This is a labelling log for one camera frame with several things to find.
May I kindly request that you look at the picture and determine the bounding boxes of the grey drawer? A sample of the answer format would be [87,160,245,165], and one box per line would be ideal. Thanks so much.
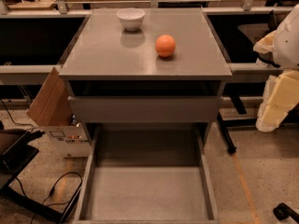
[74,125,220,224]
[68,96,222,123]

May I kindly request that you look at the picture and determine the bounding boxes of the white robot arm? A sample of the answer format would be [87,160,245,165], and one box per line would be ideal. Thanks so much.
[253,5,299,132]

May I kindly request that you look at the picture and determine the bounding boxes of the grey top drawer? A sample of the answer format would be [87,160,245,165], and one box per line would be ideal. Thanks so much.
[68,96,222,123]

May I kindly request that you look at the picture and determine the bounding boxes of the grey drawer cabinet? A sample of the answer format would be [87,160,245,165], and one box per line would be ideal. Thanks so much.
[60,8,232,138]

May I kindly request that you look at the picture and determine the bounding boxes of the orange ball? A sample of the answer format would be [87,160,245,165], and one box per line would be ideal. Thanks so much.
[155,35,176,58]

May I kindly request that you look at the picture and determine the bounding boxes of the white ceramic bowl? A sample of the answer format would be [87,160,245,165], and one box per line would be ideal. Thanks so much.
[117,8,146,31]

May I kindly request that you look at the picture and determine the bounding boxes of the cardboard box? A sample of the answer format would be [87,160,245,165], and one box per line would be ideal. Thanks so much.
[27,68,90,158]

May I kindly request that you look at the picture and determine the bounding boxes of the black table stand right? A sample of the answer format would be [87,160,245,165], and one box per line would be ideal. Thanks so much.
[217,95,299,154]

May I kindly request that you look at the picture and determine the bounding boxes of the black stand base left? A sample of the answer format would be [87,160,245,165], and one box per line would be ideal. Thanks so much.
[0,129,82,224]

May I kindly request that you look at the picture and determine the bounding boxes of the black caster bottom right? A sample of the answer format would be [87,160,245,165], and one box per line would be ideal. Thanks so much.
[273,203,299,224]

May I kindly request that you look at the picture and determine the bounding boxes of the black floor cable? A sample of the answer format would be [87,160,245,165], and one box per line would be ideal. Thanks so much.
[15,171,84,224]

